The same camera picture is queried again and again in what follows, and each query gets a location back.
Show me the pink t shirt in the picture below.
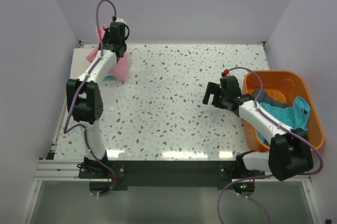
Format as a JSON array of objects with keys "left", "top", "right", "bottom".
[{"left": 86, "top": 24, "right": 127, "bottom": 82}]

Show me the purple cable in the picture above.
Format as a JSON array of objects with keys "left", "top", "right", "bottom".
[
  {"left": 63, "top": 0, "right": 118, "bottom": 198},
  {"left": 217, "top": 66, "right": 325, "bottom": 224}
]

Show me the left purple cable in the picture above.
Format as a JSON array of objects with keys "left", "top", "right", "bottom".
[{"left": 63, "top": 0, "right": 118, "bottom": 198}]

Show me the grey t shirt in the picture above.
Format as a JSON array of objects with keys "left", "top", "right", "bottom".
[{"left": 257, "top": 90, "right": 291, "bottom": 110}]

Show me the folded turquoise t shirt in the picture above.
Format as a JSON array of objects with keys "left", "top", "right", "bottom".
[{"left": 104, "top": 76, "right": 115, "bottom": 81}]

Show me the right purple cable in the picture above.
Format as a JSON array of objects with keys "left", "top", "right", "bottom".
[{"left": 217, "top": 66, "right": 325, "bottom": 224}]

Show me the orange plastic basket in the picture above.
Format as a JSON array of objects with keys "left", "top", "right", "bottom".
[{"left": 242, "top": 70, "right": 325, "bottom": 152}]

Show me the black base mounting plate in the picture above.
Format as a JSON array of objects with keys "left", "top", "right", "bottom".
[{"left": 77, "top": 160, "right": 265, "bottom": 192}]

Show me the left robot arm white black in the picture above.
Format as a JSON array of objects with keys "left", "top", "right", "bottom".
[{"left": 63, "top": 18, "right": 130, "bottom": 178}]

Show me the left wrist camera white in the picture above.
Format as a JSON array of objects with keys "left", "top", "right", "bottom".
[{"left": 116, "top": 18, "right": 126, "bottom": 24}]

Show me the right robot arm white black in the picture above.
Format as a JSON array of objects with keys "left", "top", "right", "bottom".
[{"left": 202, "top": 76, "right": 313, "bottom": 181}]

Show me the folded white t shirt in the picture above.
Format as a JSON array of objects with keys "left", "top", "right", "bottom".
[{"left": 70, "top": 48, "right": 92, "bottom": 79}]

